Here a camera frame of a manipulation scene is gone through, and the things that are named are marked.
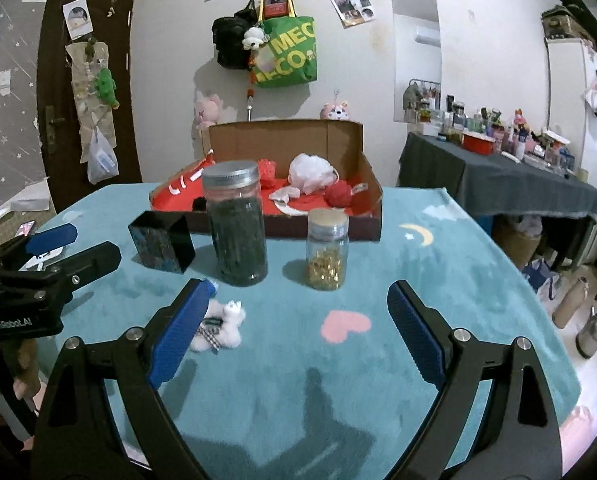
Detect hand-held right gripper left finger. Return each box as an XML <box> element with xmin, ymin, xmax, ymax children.
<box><xmin>31</xmin><ymin>278</ymin><xmax>215</xmax><ymax>480</ymax></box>

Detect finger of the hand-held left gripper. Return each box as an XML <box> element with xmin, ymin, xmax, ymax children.
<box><xmin>31</xmin><ymin>241</ymin><xmax>122</xmax><ymax>307</ymax></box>
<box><xmin>0</xmin><ymin>224</ymin><xmax>78</xmax><ymax>273</ymax></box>

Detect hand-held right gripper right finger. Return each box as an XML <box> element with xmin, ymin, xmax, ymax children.
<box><xmin>387</xmin><ymin>280</ymin><xmax>564</xmax><ymax>480</ymax></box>

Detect white plush bear keychain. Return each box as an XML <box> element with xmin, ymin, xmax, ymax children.
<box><xmin>188</xmin><ymin>299</ymin><xmax>246</xmax><ymax>356</ymax></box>

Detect red pompom with tag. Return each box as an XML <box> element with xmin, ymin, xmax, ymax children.
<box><xmin>326</xmin><ymin>180</ymin><xmax>367</xmax><ymax>208</ymax></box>

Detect brown cardboard box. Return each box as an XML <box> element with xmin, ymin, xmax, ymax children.
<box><xmin>150</xmin><ymin>119</ymin><xmax>383</xmax><ymax>242</ymax></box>

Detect person's left hand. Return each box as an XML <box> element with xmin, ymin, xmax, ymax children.
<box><xmin>0</xmin><ymin>342</ymin><xmax>42</xmax><ymax>426</ymax></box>

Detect white paper sheet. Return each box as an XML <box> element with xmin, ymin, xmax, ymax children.
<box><xmin>8</xmin><ymin>180</ymin><xmax>52</xmax><ymax>213</ymax></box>

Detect black square box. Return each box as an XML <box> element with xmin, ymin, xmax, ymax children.
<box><xmin>127</xmin><ymin>211</ymin><xmax>196</xmax><ymax>275</ymax></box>

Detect white plastic bag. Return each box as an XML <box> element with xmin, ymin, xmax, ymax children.
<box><xmin>87</xmin><ymin>125</ymin><xmax>119</xmax><ymax>185</ymax></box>

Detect tall glass jar dark contents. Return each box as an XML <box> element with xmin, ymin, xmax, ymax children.
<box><xmin>202</xmin><ymin>160</ymin><xmax>269</xmax><ymax>287</ymax></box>

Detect red printed cloth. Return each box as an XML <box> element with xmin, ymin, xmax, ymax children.
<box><xmin>151</xmin><ymin>157</ymin><xmax>379</xmax><ymax>221</ymax></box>

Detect small glass jar gold clips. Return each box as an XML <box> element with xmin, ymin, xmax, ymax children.
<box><xmin>306</xmin><ymin>208</ymin><xmax>350</xmax><ymax>291</ymax></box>

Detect blue shopping bag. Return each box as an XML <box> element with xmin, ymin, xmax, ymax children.
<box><xmin>521</xmin><ymin>257</ymin><xmax>562</xmax><ymax>301</ymax></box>

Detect cardboard box under table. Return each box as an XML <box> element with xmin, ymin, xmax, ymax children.
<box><xmin>493</xmin><ymin>215</ymin><xmax>544</xmax><ymax>271</ymax></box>

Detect beige hanging organizer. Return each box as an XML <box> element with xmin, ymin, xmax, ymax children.
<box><xmin>64</xmin><ymin>37</ymin><xmax>119</xmax><ymax>151</ymax></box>

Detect beige thermos bottle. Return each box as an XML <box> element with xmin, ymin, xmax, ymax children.
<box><xmin>552</xmin><ymin>276</ymin><xmax>590</xmax><ymax>330</ymax></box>

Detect green plush toy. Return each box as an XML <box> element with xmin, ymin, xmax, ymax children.
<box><xmin>94</xmin><ymin>67</ymin><xmax>119</xmax><ymax>110</ymax></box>

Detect dark brown door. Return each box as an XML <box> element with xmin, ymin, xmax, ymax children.
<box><xmin>36</xmin><ymin>0</ymin><xmax>144</xmax><ymax>213</ymax></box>

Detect side table with grey cloth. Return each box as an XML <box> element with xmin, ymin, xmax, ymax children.
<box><xmin>397</xmin><ymin>131</ymin><xmax>597</xmax><ymax>271</ymax></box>

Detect red basin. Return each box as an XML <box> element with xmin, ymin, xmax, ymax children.
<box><xmin>461</xmin><ymin>130</ymin><xmax>497</xmax><ymax>155</ymax></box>

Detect door photo poster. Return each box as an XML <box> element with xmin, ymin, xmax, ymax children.
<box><xmin>62</xmin><ymin>0</ymin><xmax>93</xmax><ymax>40</ymax></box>

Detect group of bottles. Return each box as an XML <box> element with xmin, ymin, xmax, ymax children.
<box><xmin>403</xmin><ymin>79</ymin><xmax>589</xmax><ymax>181</ymax></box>

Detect red tassel pendant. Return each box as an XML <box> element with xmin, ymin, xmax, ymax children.
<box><xmin>246</xmin><ymin>57</ymin><xmax>256</xmax><ymax>122</ymax></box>

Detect pink plush toy with face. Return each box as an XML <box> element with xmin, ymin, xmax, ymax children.
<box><xmin>320</xmin><ymin>101</ymin><xmax>352</xmax><ymax>122</ymax></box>

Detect black backpack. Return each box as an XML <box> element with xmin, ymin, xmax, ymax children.
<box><xmin>212</xmin><ymin>0</ymin><xmax>259</xmax><ymax>71</ymax></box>

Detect white wardrobe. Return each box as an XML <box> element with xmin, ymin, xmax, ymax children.
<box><xmin>545</xmin><ymin>37</ymin><xmax>597</xmax><ymax>261</ymax></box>

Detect green tote bag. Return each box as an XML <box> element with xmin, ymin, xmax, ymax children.
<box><xmin>252</xmin><ymin>0</ymin><xmax>319</xmax><ymax>88</ymax></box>

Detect red framed picture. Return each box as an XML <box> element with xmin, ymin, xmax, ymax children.
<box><xmin>261</xmin><ymin>0</ymin><xmax>293</xmax><ymax>18</ymax></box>

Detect patterned storage box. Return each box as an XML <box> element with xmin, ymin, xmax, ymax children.
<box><xmin>541</xmin><ymin>7</ymin><xmax>587</xmax><ymax>41</ymax></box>

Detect black bag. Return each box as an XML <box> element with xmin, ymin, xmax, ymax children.
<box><xmin>561</xmin><ymin>0</ymin><xmax>597</xmax><ymax>61</ymax></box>

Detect door handle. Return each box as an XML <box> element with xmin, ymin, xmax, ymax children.
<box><xmin>46</xmin><ymin>106</ymin><xmax>59</xmax><ymax>156</ymax></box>

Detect wall mirror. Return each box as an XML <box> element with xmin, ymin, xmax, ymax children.
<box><xmin>389</xmin><ymin>0</ymin><xmax>443</xmax><ymax>123</ymax></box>

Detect photo wall poster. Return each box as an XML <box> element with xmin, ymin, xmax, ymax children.
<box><xmin>326</xmin><ymin>0</ymin><xmax>377</xmax><ymax>28</ymax></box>

